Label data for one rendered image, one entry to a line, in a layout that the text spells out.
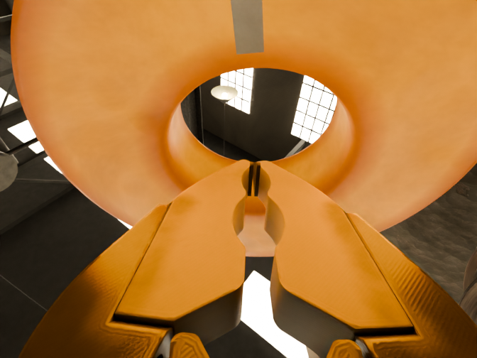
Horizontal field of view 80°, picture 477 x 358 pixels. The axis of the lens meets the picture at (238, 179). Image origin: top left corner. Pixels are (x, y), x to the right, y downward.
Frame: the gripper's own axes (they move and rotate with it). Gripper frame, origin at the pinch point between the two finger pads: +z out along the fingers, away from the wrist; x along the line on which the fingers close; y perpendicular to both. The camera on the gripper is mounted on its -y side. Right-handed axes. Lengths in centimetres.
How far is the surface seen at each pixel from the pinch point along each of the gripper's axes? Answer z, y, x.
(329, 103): 690, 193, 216
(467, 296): 11.2, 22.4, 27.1
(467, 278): 16.6, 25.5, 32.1
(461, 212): 24.8, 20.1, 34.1
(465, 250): 24, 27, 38
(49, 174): 748, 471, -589
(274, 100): 792, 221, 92
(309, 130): 735, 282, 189
